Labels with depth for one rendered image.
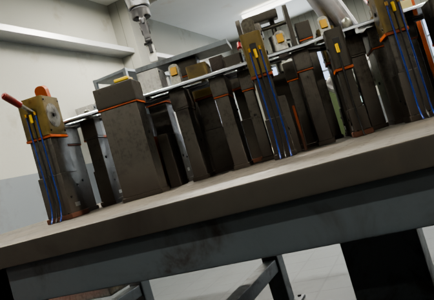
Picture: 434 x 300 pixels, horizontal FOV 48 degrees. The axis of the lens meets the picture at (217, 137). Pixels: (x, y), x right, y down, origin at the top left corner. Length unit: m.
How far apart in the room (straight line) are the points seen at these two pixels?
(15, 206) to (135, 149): 3.23
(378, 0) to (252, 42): 0.33
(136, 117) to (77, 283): 0.58
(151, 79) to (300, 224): 1.09
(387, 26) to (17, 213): 3.77
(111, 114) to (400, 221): 0.92
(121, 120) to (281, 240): 0.77
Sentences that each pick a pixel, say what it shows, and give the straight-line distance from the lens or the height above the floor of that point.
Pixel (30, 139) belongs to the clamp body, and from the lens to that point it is 1.47.
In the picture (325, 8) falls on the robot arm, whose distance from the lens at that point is 1.86.
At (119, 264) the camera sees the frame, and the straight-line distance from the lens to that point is 0.88.
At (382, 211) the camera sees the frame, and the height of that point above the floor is 0.61.
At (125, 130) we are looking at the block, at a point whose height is 0.89.
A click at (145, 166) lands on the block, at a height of 0.78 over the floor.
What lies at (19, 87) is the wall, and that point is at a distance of 5.00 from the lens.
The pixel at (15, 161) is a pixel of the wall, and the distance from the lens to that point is 4.68.
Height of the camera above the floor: 0.74
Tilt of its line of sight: 3 degrees up
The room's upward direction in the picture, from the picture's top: 16 degrees counter-clockwise
